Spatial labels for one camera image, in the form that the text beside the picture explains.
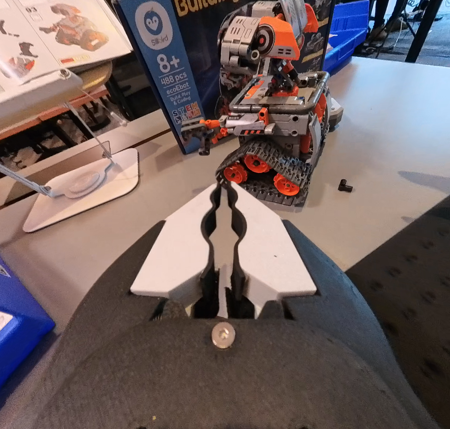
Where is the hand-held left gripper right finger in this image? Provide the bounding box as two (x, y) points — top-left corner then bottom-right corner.
(226, 181), (319, 319)

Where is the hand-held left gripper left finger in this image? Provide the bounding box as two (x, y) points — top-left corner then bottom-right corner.
(130, 183), (223, 319)

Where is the white document stand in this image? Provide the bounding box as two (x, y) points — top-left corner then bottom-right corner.
(0, 61), (141, 233)

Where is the tracked toy robot vehicle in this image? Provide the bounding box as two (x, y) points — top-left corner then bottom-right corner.
(198, 0), (331, 213)

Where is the glossy building instruction booklet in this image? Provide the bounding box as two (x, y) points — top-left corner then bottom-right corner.
(0, 0), (133, 95)

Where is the black dimpled pad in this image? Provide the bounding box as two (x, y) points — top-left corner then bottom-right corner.
(346, 195), (450, 429)

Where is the blue toy box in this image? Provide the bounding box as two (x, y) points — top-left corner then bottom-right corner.
(112, 0), (340, 155)

